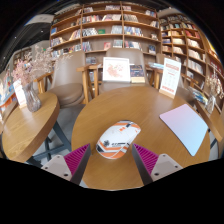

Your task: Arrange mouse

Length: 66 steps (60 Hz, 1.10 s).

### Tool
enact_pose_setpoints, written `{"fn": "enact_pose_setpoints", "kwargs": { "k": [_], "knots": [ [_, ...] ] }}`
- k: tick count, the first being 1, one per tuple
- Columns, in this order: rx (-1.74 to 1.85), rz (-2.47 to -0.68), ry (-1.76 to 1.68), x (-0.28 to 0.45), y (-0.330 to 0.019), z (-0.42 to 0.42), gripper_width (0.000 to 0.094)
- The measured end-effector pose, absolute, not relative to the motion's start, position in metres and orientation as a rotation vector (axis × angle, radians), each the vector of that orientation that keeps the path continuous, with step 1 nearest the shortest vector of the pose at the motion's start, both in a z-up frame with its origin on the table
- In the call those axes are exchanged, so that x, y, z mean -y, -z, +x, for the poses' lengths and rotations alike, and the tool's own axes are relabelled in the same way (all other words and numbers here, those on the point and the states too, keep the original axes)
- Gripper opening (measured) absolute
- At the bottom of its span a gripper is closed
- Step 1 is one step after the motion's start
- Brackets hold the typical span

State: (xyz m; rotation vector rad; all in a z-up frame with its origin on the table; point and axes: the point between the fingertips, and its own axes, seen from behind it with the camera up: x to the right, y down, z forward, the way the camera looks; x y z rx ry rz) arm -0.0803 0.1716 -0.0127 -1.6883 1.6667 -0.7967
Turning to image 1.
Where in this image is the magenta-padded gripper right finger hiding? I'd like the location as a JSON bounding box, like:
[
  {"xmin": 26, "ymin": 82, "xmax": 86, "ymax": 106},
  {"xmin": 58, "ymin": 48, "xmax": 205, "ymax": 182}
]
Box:
[{"xmin": 131, "ymin": 143, "xmax": 184, "ymax": 187}]

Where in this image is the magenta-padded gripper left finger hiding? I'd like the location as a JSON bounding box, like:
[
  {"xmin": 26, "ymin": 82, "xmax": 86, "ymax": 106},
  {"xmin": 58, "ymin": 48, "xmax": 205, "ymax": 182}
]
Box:
[{"xmin": 41, "ymin": 143, "xmax": 92, "ymax": 186}]

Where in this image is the white and orange computer mouse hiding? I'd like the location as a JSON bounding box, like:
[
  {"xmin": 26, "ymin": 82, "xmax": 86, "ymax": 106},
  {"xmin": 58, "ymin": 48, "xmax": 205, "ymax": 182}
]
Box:
[{"xmin": 95, "ymin": 120, "xmax": 142, "ymax": 160}]

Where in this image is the pale lilac mouse pad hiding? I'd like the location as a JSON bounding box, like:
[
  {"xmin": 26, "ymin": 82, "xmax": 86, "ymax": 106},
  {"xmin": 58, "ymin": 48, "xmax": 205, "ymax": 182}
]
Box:
[{"xmin": 158, "ymin": 103, "xmax": 209, "ymax": 157}]

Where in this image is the round wooden side table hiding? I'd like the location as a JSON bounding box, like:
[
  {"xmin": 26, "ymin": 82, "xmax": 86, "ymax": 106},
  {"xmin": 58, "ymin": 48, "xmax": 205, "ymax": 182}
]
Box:
[
  {"xmin": 1, "ymin": 91, "xmax": 73, "ymax": 164},
  {"xmin": 194, "ymin": 99, "xmax": 224, "ymax": 158}
]

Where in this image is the glass vase with pink flowers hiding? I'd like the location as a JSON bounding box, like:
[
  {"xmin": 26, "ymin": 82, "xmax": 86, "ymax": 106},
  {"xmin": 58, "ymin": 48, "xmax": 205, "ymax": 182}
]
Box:
[{"xmin": 11, "ymin": 44, "xmax": 73, "ymax": 113}]

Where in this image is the beige wooden-arm armchair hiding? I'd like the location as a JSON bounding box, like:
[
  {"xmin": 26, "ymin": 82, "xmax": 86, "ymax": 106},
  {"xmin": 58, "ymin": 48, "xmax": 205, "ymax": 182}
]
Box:
[
  {"xmin": 154, "ymin": 53, "xmax": 198, "ymax": 108},
  {"xmin": 34, "ymin": 50, "xmax": 91, "ymax": 109}
]

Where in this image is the blue and yellow book stack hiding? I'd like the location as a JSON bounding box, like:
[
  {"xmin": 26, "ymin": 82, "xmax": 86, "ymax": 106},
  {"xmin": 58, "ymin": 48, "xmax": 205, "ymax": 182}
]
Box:
[{"xmin": 188, "ymin": 85, "xmax": 209, "ymax": 106}]

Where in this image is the glass vase with pale flowers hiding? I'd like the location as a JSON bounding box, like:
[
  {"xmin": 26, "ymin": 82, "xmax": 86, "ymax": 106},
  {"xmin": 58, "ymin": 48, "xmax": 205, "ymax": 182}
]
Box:
[{"xmin": 204, "ymin": 64, "xmax": 224, "ymax": 116}]

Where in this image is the small white table sign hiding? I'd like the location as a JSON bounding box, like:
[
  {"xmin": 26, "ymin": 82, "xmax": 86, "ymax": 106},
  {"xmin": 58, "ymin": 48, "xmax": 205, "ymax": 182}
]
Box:
[{"xmin": 12, "ymin": 79, "xmax": 28, "ymax": 109}]

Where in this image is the white red-print sign stand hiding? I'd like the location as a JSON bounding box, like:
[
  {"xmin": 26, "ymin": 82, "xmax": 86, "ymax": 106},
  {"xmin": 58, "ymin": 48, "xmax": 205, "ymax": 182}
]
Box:
[{"xmin": 158, "ymin": 57, "xmax": 182, "ymax": 100}]

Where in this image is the dark cover book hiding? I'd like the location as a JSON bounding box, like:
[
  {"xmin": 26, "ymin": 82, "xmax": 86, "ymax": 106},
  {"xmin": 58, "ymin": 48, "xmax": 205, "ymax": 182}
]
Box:
[{"xmin": 129, "ymin": 64, "xmax": 146, "ymax": 84}]

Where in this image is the orange low book display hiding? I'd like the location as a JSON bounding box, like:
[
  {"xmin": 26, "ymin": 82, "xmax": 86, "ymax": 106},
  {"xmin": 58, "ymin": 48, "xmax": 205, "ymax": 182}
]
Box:
[{"xmin": 0, "ymin": 71, "xmax": 17, "ymax": 111}]

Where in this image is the teal book stack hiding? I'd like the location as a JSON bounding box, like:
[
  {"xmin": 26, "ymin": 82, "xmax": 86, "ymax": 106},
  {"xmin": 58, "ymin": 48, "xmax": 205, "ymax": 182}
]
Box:
[{"xmin": 146, "ymin": 61, "xmax": 164, "ymax": 71}]

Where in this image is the white framed picture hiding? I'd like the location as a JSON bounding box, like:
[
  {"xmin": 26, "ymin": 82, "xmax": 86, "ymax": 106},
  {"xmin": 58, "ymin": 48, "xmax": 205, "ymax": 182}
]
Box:
[{"xmin": 101, "ymin": 56, "xmax": 131, "ymax": 83}]

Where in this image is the beige armchair with picture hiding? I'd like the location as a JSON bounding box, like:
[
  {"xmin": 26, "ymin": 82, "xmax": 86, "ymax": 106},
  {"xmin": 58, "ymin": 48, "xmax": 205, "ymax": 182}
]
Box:
[{"xmin": 88, "ymin": 47, "xmax": 161, "ymax": 98}]

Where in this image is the wooden bookshelf with yellow panel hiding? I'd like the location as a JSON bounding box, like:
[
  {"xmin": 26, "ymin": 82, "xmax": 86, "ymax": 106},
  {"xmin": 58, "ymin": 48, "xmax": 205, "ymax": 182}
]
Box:
[{"xmin": 158, "ymin": 13, "xmax": 224, "ymax": 114}]

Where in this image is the large wooden bookshelf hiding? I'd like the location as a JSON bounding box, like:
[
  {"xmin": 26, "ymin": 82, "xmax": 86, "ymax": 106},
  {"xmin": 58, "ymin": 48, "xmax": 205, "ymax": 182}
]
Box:
[{"xmin": 49, "ymin": 1, "xmax": 161, "ymax": 58}]

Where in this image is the white ceiling panel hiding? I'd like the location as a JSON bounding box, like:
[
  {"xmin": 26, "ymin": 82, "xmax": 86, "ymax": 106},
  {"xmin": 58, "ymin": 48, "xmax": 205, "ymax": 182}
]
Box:
[{"xmin": 24, "ymin": 13, "xmax": 55, "ymax": 26}]

